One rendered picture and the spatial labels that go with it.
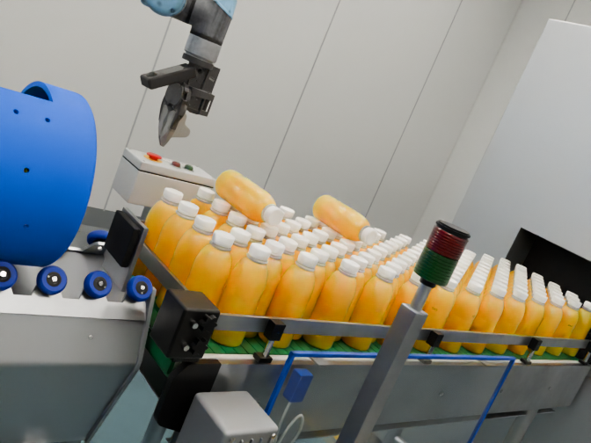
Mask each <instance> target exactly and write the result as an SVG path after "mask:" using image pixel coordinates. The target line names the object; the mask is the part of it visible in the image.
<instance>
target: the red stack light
mask: <svg viewBox="0 0 591 443"><path fill-rule="evenodd" d="M468 242H469V239H464V238H461V237H459V236H455V235H453V234H450V233H449V232H447V231H445V230H443V229H441V228H439V227H438V226H437V225H436V224H435V225H434V227H433V228H432V231H431V233H430V235H429V238H428V239H427V241H426V247H427V248H429V249H430V250H432V251H434V252H436V253H438V254H440V255H442V256H444V257H446V258H450V259H453V260H460V258H461V256H462V255H463V252H464V250H465V248H466V245H467V243H468Z"/></svg>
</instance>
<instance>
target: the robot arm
mask: <svg viewBox="0 0 591 443"><path fill-rule="evenodd" d="M141 3H142V4H143V5H145V6H147V7H149V8H150V9H151V10H152V11H154V12H155V13H156V14H158V15H160V16H164V17H172V18H175V19H177V20H179V21H182V22H184V23H187V24H189V25H191V26H192V27H191V31H190V33H189V36H188V38H187V41H186V45H185V48H184V50H185V51H186V52H185V53H183V55H182V58H183V59H185V60H187V61H189V63H188V64H187V63H183V64H180V65H176V66H173V67H170V68H166V69H160V70H156V71H151V72H149V73H146V74H142V75H140V78H141V83H142V85H143V86H145V87H147V88H149V89H151V90H154V89H157V88H160V87H164V86H166V85H169V86H168V87H167V90H166V92H165V95H164V98H163V101H162V104H161V107H160V113H159V118H158V120H159V122H158V140H159V145H160V146H162V147H164V146H165V145H166V144H167V142H168V141H169V140H170V139H171V138H172V137H187V136H188V135H190V129H189V128H188V127H187V126H186V117H187V116H186V111H189V112H190V113H194V114H197V115H198V114H199V115H201V116H206V117H207V116H208V113H209V110H210V108H211V105H212V103H213V100H214V98H215V95H213V94H212V91H213V89H214V87H215V82H216V80H217V77H218V75H219V73H220V70H221V69H219V68H217V67H215V66H214V64H213V63H216V61H217V58H218V55H219V53H220V51H221V48H222V44H223V41H224V38H225V36H226V33H227V31H228V29H229V26H230V22H231V20H232V19H233V14H234V11H235V9H236V6H237V0H141ZM195 35H196V36H195ZM216 44H217V45H216ZM218 45H219V46H218ZM209 101H211V102H210V105H209V107H208V103H209ZM172 106H173V107H172ZM207 107H208V111H207V112H206V110H207Z"/></svg>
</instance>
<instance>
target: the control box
mask: <svg viewBox="0 0 591 443"><path fill-rule="evenodd" d="M149 157H150V156H148V155H147V153H144V152H141V151H138V150H134V149H128V148H125V149H124V152H123V157H122V159H121V160H120V165H119V168H118V170H117V173H116V176H115V178H114V181H113V185H112V188H113V189H114V190H115V191H116V192H117V193H118V194H119V195H120V196H121V197H122V198H123V199H124V200H125V201H126V202H127V203H130V204H135V205H139V206H144V207H153V206H154V204H155V203H156V202H158V201H159V200H161V197H163V193H164V189H165V188H172V189H175V190H178V191H180V192H182V193H183V198H182V200H185V201H189V202H190V201H191V200H192V199H196V198H195V196H196V195H197V193H198V190H199V188H200V187H205V188H208V189H210V190H212V191H213V188H214V186H215V182H216V180H215V179H214V178H212V177H211V176H210V175H208V174H207V173H206V172H205V171H203V170H202V169H201V168H199V167H198V166H195V165H192V166H193V171H190V170H188V169H186V168H185V167H184V166H185V165H186V164H188V163H181V162H179V161H177V162H179V163H181V165H180V167H177V166H174V165H172V164H171V162H172V161H175V160H171V159H168V158H164V157H162V158H163V159H157V161H155V160H152V159H150V158H149ZM165 159H166V160H165ZM169 160H170V161H169ZM183 164H184V165H183ZM190 165H191V164H190Z"/></svg>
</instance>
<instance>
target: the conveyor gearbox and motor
mask: <svg viewBox="0 0 591 443"><path fill-rule="evenodd" d="M278 430H279V429H278V427H277V425H276V424H275V423H274V421H273V420H272V419H271V418H270V417H269V416H268V415H267V414H266V413H265V412H264V410H263V409H262V408H261V407H260V406H259V404H258V403H257V402H256V401H255V400H254V399H253V397H252V396H251V395H250V394H249V393H248V392H247V391H230V392H202V393H197V394H196V395H195V396H194V399H193V401H192V404H191V406H190V409H189V411H188V413H187V415H186V419H185V421H184V424H183V425H182V428H181V430H180V433H179V436H178V438H177V440H176V443H274V439H275V437H276V435H277V433H278Z"/></svg>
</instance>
